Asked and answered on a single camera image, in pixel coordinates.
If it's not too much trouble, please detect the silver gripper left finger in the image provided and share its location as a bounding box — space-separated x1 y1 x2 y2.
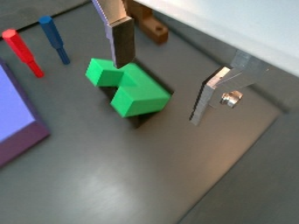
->
91 0 137 68

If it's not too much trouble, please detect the blue peg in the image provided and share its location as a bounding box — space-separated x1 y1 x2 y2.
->
39 16 71 65

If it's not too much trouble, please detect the purple board with cross slot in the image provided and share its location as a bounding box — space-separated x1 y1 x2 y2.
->
0 58 51 168

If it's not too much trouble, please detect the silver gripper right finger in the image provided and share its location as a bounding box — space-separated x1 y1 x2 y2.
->
190 50 269 125

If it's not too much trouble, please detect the red peg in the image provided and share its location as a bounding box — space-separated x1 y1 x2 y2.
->
3 29 44 78

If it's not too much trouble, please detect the brown cross-shaped block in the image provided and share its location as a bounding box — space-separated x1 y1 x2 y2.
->
123 0 169 45

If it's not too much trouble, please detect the green U-shaped block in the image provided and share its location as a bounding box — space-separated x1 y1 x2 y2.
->
86 59 171 117

